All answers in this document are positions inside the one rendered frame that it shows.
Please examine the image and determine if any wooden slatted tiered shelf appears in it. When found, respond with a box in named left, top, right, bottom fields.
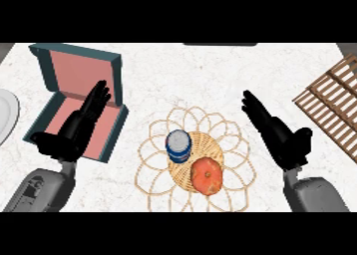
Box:
left=292, top=53, right=357, bottom=173

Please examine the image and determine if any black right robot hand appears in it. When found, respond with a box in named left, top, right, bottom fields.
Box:
left=240, top=90, right=314, bottom=171

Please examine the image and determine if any white plate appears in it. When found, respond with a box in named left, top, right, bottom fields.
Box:
left=0, top=88, right=21, bottom=155

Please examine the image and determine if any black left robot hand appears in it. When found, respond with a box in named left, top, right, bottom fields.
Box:
left=30, top=80, right=113, bottom=163

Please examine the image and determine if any woven wicker placemat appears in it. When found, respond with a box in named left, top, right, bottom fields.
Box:
left=134, top=106, right=258, bottom=213

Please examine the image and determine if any blue and white can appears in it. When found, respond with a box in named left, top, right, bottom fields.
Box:
left=165, top=128, right=193, bottom=164

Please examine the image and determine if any teal box with pink lining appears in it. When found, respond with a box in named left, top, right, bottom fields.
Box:
left=23, top=43, right=131, bottom=164

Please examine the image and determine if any orange squash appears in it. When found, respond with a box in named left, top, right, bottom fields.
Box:
left=190, top=156, right=224, bottom=196

